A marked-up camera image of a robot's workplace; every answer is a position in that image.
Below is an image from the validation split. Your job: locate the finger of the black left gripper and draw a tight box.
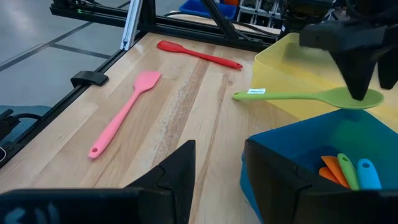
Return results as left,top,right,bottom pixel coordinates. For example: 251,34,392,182
375,29,398,91
298,21,389,102

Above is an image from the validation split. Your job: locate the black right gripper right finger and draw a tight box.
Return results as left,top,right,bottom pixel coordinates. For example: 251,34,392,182
244,139,398,224

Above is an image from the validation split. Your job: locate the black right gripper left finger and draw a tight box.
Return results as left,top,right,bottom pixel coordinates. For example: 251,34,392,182
0,139,197,224

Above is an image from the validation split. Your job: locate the orange silicone spatula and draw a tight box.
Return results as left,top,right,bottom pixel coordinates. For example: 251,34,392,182
318,155,352,189

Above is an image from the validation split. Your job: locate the lime green spoon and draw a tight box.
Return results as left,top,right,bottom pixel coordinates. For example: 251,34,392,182
232,86,385,111

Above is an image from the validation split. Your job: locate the green silicone spatula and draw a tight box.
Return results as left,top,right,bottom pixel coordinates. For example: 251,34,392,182
336,152,361,192

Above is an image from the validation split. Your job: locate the pink silicone spatula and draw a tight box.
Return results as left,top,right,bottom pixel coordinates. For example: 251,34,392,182
87,70,163,160

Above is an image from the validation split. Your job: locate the red silicone spatula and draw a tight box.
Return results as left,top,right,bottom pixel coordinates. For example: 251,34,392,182
156,40,244,70

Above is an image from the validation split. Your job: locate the blue plastic bin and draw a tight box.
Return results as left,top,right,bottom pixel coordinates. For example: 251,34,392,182
239,108,398,224

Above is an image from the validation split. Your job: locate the yellow plastic bin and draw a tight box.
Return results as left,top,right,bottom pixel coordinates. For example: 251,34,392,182
251,32,398,134

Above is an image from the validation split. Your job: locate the blue storage crate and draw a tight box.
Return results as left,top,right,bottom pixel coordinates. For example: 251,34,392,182
178,0,239,21

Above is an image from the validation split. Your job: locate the silver aluminium extrusion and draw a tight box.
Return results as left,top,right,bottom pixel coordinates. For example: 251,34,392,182
120,0,144,52

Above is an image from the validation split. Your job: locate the black clamp bracket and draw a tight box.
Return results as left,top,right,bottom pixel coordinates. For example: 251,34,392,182
70,70,109,89

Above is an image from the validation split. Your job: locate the black aluminium rig frame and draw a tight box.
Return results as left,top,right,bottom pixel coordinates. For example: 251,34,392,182
0,0,280,169

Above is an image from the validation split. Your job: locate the black webcam cable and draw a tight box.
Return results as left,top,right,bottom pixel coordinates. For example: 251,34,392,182
12,112,43,121

